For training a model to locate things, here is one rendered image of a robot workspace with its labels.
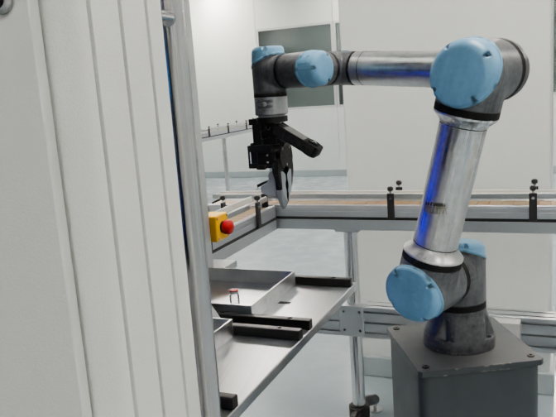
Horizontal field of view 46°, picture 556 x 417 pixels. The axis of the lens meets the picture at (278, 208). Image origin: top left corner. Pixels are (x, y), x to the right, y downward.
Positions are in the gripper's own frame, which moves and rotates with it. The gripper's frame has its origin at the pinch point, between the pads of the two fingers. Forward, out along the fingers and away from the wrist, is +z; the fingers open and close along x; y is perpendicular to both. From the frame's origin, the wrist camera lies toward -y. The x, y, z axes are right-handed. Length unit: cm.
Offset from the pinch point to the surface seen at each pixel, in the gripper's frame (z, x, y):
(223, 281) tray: 21.4, -4.8, 20.8
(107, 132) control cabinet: -24, 99, -28
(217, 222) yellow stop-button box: 8.2, -15.2, 26.9
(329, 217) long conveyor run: 21, -82, 18
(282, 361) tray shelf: 21.9, 36.4, -12.4
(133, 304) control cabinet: -11, 98, -28
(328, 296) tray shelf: 21.6, 1.0, -9.2
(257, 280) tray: 20.8, -5.6, 11.6
